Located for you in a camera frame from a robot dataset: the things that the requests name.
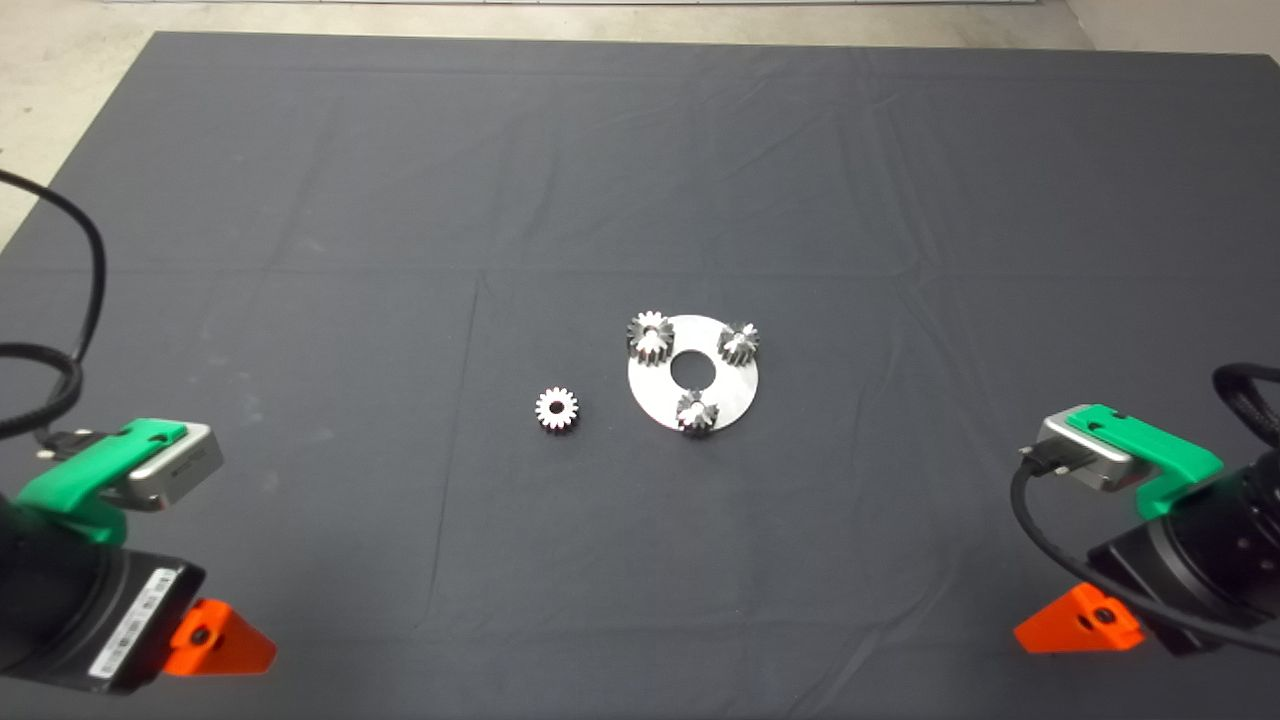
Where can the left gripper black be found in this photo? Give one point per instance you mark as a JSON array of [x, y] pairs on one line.
[[135, 620]]

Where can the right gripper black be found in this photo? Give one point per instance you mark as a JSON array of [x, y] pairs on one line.
[[1160, 585]]

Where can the white spur gear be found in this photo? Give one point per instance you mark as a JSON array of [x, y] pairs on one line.
[[545, 408]]

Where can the large steel gear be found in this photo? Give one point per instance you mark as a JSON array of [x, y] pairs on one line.
[[650, 346]]

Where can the small steel gear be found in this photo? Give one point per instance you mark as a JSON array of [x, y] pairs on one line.
[[697, 415], [738, 347]]

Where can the round metal plate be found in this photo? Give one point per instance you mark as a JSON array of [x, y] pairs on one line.
[[740, 392]]

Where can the dark grey table cloth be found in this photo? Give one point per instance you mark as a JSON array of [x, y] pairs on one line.
[[640, 150]]

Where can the right grey camera box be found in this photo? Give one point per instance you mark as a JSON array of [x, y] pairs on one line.
[[1085, 455]]

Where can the grey camera box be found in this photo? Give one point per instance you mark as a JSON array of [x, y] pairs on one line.
[[1085, 455], [185, 470]]

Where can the left grey camera box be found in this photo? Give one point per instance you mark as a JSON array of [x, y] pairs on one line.
[[185, 470]]

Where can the right green camera mount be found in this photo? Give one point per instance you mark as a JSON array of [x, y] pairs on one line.
[[1160, 450]]

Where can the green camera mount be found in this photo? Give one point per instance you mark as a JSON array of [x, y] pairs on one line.
[[70, 485], [1160, 450]]

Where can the left green camera mount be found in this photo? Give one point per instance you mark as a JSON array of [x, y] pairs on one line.
[[70, 485]]

